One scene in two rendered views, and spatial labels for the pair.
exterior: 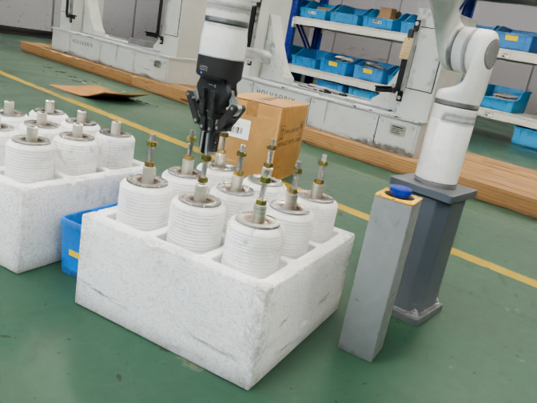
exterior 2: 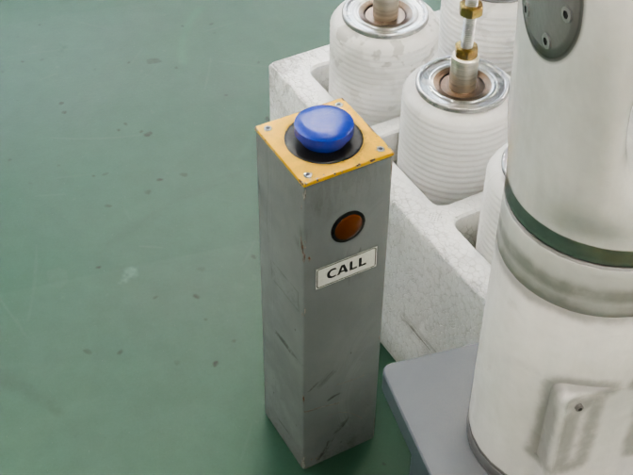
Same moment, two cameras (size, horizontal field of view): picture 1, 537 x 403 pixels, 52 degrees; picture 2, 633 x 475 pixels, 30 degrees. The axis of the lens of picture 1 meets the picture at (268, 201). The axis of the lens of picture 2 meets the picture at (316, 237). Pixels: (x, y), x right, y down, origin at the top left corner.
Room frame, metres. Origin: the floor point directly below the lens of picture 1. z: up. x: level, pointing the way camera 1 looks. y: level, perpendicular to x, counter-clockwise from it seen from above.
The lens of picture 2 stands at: (1.31, -0.75, 0.82)
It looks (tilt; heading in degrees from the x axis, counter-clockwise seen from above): 43 degrees down; 124
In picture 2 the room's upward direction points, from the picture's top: 1 degrees clockwise
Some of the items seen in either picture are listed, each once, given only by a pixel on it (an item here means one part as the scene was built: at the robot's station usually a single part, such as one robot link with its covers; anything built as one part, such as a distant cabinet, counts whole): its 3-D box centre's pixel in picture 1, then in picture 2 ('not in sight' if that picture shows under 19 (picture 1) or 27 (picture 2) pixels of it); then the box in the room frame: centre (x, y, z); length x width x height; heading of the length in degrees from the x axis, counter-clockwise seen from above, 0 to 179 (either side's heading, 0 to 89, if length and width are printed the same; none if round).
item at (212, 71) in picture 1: (217, 82); not in sight; (0.91, 0.12, 0.46); 0.08 x 0.08 x 0.09
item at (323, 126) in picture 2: (399, 192); (323, 132); (0.96, -0.23, 0.32); 0.04 x 0.04 x 0.02
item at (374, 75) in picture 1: (378, 72); not in sight; (6.25, -0.92, 0.36); 0.50 x 0.38 x 0.21; 143
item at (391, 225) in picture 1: (378, 276); (321, 301); (0.96, -0.23, 0.16); 0.07 x 0.07 x 0.31; 64
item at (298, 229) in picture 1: (280, 253); (452, 171); (0.97, -0.04, 0.16); 0.10 x 0.10 x 0.18
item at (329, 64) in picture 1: (344, 65); not in sight; (6.51, -0.56, 0.36); 0.50 x 0.38 x 0.21; 143
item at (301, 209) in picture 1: (289, 208); (462, 85); (0.97, -0.04, 0.25); 0.08 x 0.08 x 0.01
